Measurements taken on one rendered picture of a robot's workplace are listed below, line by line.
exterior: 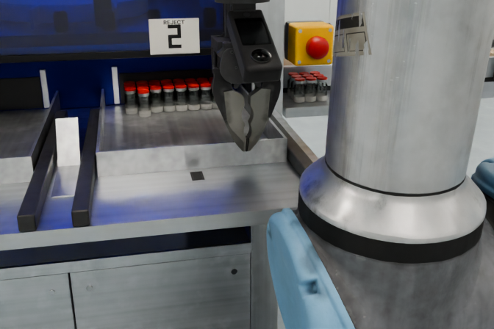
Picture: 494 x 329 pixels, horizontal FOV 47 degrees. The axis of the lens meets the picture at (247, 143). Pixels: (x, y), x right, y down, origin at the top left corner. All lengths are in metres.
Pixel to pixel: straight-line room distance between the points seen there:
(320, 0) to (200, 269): 4.94
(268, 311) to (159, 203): 0.62
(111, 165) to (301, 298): 0.47
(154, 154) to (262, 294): 0.55
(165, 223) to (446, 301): 0.37
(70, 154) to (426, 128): 0.60
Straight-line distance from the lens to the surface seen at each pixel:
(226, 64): 0.73
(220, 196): 0.70
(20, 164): 0.78
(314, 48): 1.01
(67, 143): 0.83
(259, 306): 1.24
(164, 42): 0.99
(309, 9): 5.90
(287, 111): 1.06
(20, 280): 1.17
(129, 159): 0.77
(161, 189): 0.72
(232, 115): 0.75
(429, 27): 0.30
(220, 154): 0.78
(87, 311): 1.20
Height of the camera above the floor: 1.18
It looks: 20 degrees down
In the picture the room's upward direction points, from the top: straight up
